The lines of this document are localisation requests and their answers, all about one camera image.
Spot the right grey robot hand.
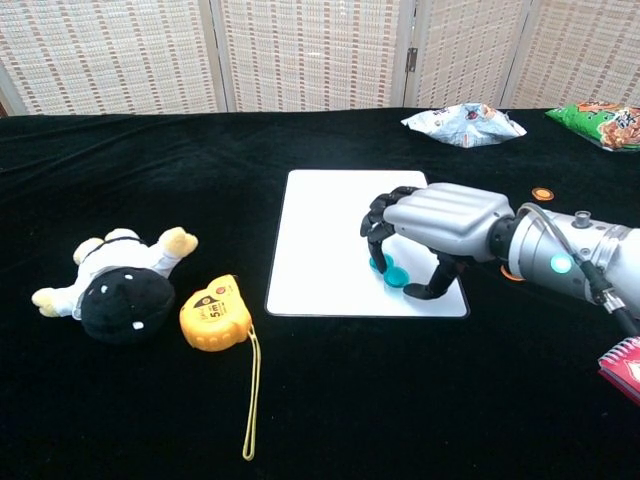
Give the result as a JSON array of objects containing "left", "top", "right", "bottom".
[{"left": 359, "top": 182, "right": 517, "bottom": 300}]

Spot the white rectangular board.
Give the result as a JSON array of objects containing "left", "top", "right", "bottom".
[{"left": 264, "top": 168, "right": 470, "bottom": 319}]

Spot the white crumpled snack bag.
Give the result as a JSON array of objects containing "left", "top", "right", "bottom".
[{"left": 400, "top": 102, "right": 528, "bottom": 150}]

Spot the green snack bag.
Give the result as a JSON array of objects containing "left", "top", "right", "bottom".
[{"left": 544, "top": 101, "right": 640, "bottom": 153}]

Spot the woven bamboo folding screen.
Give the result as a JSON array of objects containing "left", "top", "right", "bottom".
[{"left": 0, "top": 0, "right": 640, "bottom": 117}]

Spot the red spiral desk calendar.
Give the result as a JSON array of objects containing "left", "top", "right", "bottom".
[{"left": 597, "top": 334, "right": 640, "bottom": 407}]

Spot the yellow tape measure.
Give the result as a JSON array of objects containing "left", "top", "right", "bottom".
[{"left": 178, "top": 273, "right": 263, "bottom": 461}]

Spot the black velvet tablecloth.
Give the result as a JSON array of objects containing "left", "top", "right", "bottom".
[{"left": 0, "top": 107, "right": 640, "bottom": 480}]

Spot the black white plush toy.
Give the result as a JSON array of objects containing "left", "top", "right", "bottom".
[{"left": 30, "top": 227, "right": 200, "bottom": 346}]

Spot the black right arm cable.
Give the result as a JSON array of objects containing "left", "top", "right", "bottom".
[{"left": 579, "top": 259, "right": 640, "bottom": 335}]

